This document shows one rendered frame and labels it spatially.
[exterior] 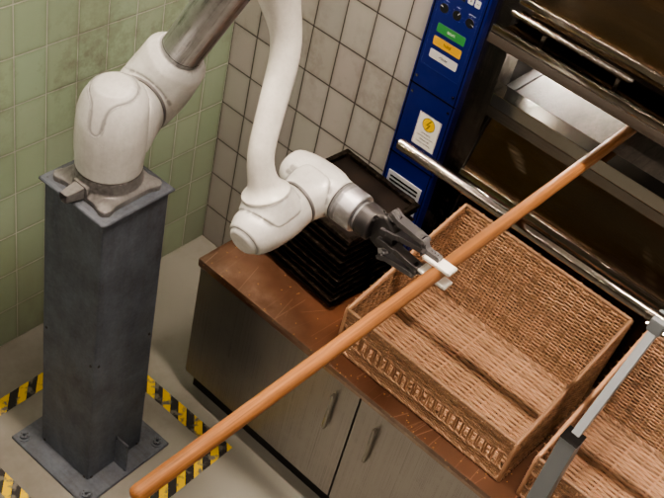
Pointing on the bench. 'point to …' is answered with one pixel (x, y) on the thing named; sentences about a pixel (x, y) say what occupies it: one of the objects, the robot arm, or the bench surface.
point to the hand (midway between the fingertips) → (437, 270)
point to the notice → (426, 132)
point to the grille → (404, 185)
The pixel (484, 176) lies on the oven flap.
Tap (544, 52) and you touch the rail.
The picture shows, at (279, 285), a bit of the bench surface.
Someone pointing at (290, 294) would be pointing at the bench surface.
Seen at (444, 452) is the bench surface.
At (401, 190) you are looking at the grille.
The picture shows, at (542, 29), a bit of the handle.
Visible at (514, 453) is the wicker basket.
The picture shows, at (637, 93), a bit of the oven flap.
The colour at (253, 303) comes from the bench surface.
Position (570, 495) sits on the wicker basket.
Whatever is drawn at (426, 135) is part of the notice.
